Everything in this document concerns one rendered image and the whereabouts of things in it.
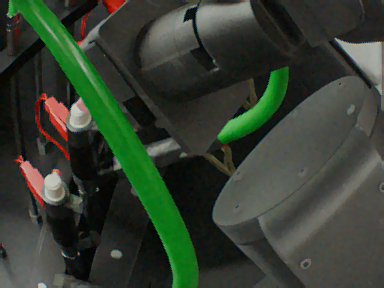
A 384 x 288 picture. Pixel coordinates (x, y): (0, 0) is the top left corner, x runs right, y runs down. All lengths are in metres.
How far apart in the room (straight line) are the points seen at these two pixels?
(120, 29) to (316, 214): 0.39
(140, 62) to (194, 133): 0.05
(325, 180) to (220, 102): 0.41
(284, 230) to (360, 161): 0.02
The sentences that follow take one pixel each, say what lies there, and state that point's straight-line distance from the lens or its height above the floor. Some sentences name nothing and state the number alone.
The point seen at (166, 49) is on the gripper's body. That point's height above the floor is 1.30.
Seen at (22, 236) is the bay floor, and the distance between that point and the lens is 1.10.
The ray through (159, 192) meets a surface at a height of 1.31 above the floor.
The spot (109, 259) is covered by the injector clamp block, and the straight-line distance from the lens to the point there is 0.89.
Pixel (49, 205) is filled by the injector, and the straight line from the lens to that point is 0.78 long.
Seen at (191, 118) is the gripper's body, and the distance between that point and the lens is 0.62.
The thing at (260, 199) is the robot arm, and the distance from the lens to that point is 0.25.
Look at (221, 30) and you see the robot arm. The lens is 0.55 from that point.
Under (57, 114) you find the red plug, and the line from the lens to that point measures 0.87.
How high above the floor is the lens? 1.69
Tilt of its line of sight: 47 degrees down
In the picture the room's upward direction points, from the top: 1 degrees counter-clockwise
